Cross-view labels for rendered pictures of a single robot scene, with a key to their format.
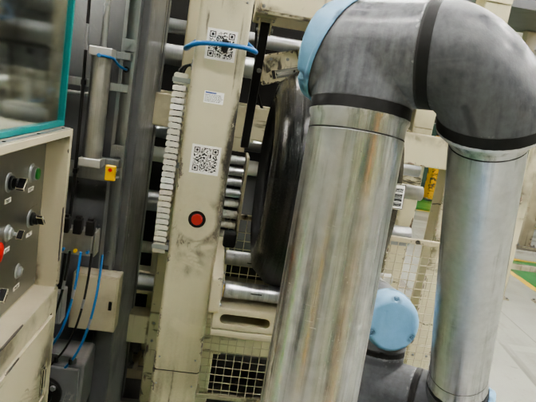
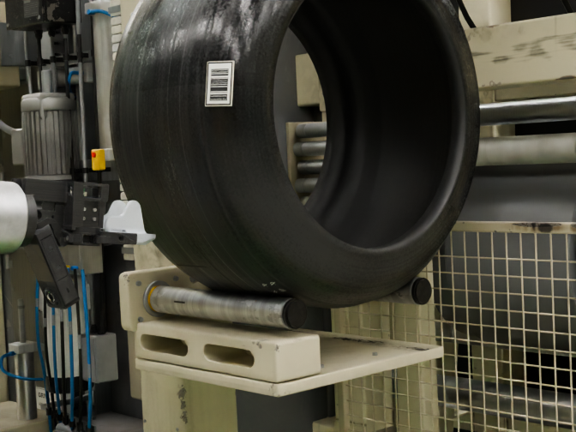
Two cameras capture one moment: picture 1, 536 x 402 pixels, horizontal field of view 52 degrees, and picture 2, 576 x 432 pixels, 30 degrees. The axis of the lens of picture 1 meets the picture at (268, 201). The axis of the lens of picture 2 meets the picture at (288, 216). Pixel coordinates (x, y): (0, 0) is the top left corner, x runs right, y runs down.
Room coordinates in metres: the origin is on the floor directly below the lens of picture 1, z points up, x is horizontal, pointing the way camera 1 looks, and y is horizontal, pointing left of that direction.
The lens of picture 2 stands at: (0.47, -1.49, 1.12)
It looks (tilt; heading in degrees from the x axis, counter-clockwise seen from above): 3 degrees down; 53
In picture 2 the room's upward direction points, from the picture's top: 3 degrees counter-clockwise
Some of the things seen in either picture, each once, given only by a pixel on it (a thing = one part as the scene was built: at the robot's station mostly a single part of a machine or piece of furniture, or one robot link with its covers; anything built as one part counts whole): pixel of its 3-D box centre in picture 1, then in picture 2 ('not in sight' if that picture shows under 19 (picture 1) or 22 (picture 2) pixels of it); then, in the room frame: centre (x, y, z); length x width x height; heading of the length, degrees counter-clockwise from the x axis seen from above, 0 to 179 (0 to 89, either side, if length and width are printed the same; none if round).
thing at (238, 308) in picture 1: (279, 319); (221, 346); (1.37, -0.08, 0.84); 0.36 x 0.09 x 0.06; 96
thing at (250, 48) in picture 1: (222, 45); not in sight; (1.47, 0.18, 1.52); 0.19 x 0.19 x 0.06; 6
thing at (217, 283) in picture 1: (218, 269); (219, 288); (1.50, 0.11, 0.90); 0.40 x 0.03 x 0.10; 6
